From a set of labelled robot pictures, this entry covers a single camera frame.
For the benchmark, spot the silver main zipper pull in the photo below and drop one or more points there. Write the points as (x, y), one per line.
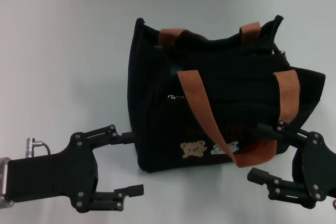
(283, 53)

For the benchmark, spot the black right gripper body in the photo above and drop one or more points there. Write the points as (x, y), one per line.
(317, 169)

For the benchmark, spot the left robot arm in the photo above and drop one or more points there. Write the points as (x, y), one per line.
(4, 176)

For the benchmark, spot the small pocket zipper pull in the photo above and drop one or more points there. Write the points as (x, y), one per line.
(174, 97)

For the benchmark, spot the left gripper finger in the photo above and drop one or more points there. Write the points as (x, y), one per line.
(105, 136)
(110, 200)

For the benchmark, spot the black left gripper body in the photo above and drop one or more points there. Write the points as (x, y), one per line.
(52, 176)

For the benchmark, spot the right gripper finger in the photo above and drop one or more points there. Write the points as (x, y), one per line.
(288, 132)
(286, 191)

